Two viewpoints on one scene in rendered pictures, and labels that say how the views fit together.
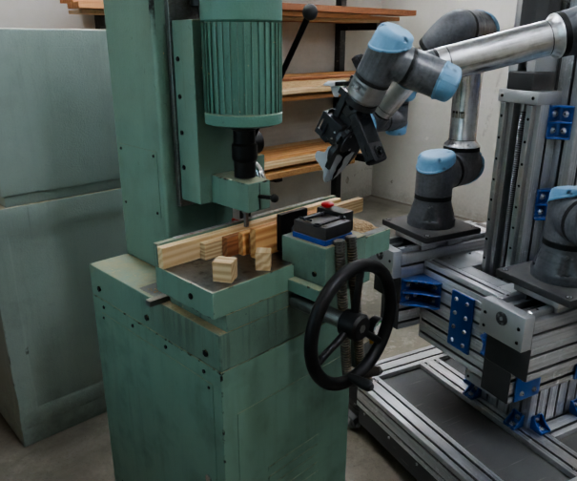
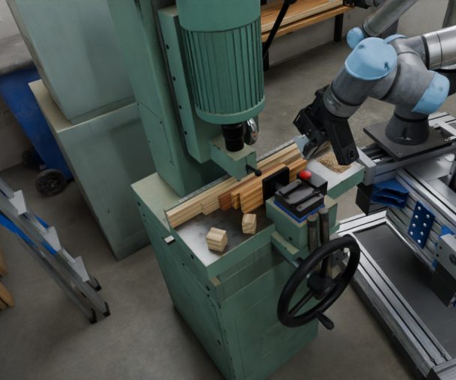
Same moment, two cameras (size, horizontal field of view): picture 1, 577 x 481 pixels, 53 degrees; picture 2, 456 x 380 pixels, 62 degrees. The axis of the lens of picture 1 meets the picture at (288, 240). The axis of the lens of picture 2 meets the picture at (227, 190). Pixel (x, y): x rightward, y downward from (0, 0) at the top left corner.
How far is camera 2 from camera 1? 0.57 m
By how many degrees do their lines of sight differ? 25
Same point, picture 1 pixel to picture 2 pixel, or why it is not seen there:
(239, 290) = (228, 256)
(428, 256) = (400, 165)
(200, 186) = (199, 151)
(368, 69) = (344, 90)
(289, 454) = (276, 323)
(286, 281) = (269, 236)
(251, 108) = (232, 107)
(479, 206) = not seen: outside the picture
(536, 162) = not seen: outside the picture
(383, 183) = not seen: hidden behind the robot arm
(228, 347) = (223, 290)
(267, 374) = (256, 292)
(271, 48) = (248, 50)
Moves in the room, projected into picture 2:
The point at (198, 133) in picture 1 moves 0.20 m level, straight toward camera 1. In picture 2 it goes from (192, 112) to (185, 157)
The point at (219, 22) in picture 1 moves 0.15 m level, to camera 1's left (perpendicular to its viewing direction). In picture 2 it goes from (195, 32) to (127, 35)
